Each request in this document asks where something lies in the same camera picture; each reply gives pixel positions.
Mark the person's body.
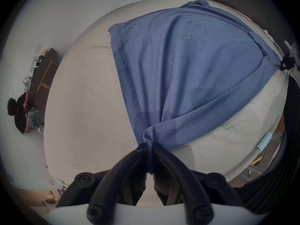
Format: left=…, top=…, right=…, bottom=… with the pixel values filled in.
left=282, top=75, right=300, bottom=138

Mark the brown wooden table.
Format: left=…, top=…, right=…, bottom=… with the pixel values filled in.
left=23, top=47, right=59, bottom=95

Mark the bed with beige sheet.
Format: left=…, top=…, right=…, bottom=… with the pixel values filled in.
left=43, top=0, right=290, bottom=206

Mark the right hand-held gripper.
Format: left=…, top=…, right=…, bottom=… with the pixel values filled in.
left=280, top=40, right=300, bottom=73

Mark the blue shirt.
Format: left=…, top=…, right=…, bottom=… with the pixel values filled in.
left=108, top=0, right=282, bottom=175

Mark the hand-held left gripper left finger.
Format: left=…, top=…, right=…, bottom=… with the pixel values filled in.
left=56, top=143, right=148, bottom=225

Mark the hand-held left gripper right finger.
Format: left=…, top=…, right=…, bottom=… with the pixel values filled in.
left=152, top=143, right=246, bottom=224

